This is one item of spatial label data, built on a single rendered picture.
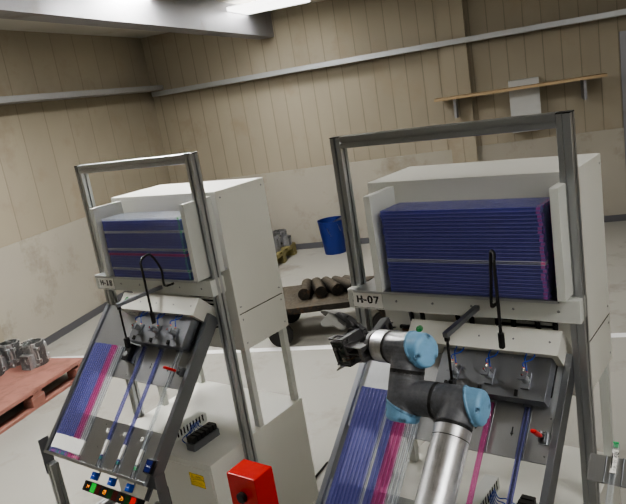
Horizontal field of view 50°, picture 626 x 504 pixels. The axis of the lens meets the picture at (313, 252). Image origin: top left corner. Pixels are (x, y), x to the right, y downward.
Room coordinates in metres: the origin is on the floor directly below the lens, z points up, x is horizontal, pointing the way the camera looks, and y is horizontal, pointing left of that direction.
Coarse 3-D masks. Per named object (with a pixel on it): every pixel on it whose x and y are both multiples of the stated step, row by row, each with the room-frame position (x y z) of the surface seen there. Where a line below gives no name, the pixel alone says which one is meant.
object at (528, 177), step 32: (512, 160) 2.30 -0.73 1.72; (544, 160) 2.18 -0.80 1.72; (416, 192) 2.22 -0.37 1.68; (448, 192) 2.15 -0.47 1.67; (480, 192) 2.08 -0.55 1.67; (512, 192) 2.02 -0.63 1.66; (544, 192) 1.96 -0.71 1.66; (448, 320) 2.18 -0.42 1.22; (480, 320) 2.11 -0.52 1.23; (608, 320) 2.14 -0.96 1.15; (608, 352) 2.12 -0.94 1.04; (608, 384) 2.14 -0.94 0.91; (608, 416) 2.14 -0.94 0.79; (416, 448) 2.33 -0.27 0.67; (608, 448) 2.14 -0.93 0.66
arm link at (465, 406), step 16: (448, 384) 1.27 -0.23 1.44; (432, 400) 1.24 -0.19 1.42; (448, 400) 1.22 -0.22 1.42; (464, 400) 1.21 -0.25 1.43; (480, 400) 1.20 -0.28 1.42; (432, 416) 1.25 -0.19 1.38; (448, 416) 1.20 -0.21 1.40; (464, 416) 1.20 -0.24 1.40; (480, 416) 1.19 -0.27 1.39; (432, 432) 1.21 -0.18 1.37; (448, 432) 1.18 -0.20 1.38; (464, 432) 1.18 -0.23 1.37; (432, 448) 1.17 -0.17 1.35; (448, 448) 1.16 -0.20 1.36; (464, 448) 1.17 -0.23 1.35; (432, 464) 1.15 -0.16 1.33; (448, 464) 1.14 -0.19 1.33; (464, 464) 1.16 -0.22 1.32; (432, 480) 1.13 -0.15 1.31; (448, 480) 1.12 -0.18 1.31; (416, 496) 1.13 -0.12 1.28; (432, 496) 1.11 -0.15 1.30; (448, 496) 1.11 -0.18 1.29
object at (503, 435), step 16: (368, 368) 2.15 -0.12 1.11; (384, 368) 2.12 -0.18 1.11; (432, 368) 2.02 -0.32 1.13; (560, 368) 1.81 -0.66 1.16; (368, 384) 2.11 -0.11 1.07; (384, 384) 2.08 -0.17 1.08; (560, 384) 1.77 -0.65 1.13; (496, 400) 1.84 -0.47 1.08; (496, 416) 1.80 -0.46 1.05; (512, 416) 1.78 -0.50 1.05; (544, 416) 1.73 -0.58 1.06; (480, 432) 1.79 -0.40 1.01; (496, 432) 1.77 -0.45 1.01; (512, 432) 1.75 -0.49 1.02; (528, 432) 1.72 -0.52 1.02; (496, 448) 1.74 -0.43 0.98; (512, 448) 1.71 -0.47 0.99; (528, 448) 1.69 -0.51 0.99; (544, 448) 1.67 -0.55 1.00; (544, 464) 1.64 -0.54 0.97
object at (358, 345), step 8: (352, 328) 1.51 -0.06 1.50; (360, 328) 1.50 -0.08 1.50; (336, 336) 1.50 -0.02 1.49; (344, 336) 1.48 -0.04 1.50; (352, 336) 1.48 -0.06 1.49; (360, 336) 1.49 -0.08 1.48; (368, 336) 1.43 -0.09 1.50; (336, 344) 1.48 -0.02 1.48; (344, 344) 1.46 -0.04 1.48; (352, 344) 1.45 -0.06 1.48; (360, 344) 1.43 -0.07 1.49; (368, 344) 1.42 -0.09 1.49; (336, 352) 1.48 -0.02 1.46; (344, 352) 1.47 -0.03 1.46; (352, 352) 1.45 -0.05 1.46; (360, 352) 1.41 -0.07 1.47; (368, 352) 1.44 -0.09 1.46; (344, 360) 1.47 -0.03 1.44; (352, 360) 1.47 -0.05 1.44; (360, 360) 1.47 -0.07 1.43; (368, 360) 1.41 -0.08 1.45
